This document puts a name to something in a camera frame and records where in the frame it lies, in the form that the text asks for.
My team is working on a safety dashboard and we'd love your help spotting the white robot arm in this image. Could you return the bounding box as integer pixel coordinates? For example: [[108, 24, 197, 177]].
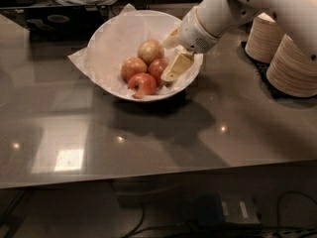
[[161, 0, 317, 81]]

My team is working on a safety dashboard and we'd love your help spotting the white paper liner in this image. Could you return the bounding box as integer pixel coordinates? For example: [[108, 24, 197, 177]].
[[67, 3, 203, 99]]

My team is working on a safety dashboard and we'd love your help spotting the black cable on floor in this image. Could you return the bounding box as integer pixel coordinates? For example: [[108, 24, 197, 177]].
[[108, 181, 317, 238]]

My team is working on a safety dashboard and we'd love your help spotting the black laptop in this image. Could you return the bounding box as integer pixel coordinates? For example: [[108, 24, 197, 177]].
[[0, 5, 109, 33]]

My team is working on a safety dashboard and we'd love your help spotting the white bowl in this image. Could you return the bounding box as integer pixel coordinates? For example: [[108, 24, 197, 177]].
[[86, 9, 204, 103]]

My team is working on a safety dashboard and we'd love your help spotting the black box under table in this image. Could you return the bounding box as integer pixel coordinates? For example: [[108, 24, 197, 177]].
[[194, 193, 263, 226]]

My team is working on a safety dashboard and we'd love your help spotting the near stack of paper plates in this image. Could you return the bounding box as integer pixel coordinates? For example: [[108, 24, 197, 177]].
[[266, 35, 317, 98]]

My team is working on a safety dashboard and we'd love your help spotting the stack of paper plates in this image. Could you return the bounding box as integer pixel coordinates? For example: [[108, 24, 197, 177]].
[[245, 13, 284, 63], [266, 35, 317, 98]]

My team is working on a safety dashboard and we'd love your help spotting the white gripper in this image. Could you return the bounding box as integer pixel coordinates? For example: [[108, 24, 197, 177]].
[[161, 6, 219, 82]]

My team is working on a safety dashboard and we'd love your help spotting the far stack of paper plates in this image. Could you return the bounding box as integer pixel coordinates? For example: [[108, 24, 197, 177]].
[[245, 13, 284, 63]]

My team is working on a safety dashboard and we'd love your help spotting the black mat under plates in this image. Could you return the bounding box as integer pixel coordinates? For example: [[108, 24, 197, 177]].
[[241, 41, 306, 100]]

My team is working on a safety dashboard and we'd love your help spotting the top yellow-red apple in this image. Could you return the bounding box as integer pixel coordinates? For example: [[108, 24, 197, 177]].
[[137, 39, 164, 64]]

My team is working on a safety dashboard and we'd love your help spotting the red apple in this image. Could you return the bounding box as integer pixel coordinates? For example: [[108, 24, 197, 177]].
[[121, 57, 148, 82], [128, 72, 157, 99], [148, 59, 168, 86]]

